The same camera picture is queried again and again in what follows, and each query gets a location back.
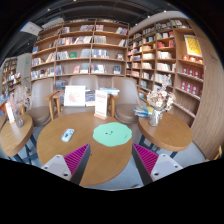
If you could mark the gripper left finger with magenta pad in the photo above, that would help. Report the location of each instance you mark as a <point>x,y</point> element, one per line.
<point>70,167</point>

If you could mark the left vase with dried flowers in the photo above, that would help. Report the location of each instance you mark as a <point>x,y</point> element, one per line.
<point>20,99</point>

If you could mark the beige middle armchair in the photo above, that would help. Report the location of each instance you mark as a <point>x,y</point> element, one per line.
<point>90,82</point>

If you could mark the stack of books on chair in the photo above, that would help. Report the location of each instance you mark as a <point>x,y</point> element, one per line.
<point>143,111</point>

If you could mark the wooden bookshelf right wall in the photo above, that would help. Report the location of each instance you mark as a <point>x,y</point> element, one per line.
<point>156,48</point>

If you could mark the white framed picture board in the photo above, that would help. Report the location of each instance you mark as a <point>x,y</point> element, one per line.
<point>74,96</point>

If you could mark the beige right armchair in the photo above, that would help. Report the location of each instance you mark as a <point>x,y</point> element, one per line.
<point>127,100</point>

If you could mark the green round mouse pad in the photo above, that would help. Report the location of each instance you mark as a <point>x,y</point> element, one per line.
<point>112,134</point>

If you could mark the white standing sign card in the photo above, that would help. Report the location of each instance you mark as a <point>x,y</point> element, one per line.
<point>101,104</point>

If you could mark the distant bookshelf far left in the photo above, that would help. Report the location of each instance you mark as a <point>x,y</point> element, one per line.
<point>11,78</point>

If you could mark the round wooden centre table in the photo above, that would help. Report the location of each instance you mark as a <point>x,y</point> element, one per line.
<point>104,163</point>

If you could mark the beige left armchair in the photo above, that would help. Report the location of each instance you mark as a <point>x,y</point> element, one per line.
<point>41,109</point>

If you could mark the large wooden bookshelf centre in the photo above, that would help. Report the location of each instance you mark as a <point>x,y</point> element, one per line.
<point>81,47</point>

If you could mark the round wooden table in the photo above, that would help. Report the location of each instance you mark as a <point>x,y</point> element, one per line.
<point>171,133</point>
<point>104,163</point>
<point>14,138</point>

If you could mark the glass vase with dried flowers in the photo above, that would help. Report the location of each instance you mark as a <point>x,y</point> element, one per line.
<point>160,100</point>

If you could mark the beige armchair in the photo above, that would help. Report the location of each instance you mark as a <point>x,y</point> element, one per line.
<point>127,100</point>
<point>41,109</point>
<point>90,82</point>

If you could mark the books stack on armrest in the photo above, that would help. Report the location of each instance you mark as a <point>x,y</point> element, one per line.
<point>112,91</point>

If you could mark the white card on left table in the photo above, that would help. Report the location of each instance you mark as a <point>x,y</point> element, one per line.
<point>10,112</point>

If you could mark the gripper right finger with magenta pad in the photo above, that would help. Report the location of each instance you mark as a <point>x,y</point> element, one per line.
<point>152,166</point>

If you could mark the white computer mouse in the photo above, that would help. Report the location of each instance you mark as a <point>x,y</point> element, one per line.
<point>66,136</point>

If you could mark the round wooden left table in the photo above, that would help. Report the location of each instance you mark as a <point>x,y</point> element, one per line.
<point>14,138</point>

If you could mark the round wooden right table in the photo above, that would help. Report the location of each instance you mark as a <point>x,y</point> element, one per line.
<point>171,133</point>

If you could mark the yellow poster on shelf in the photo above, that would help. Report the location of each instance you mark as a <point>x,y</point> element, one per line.
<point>192,46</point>

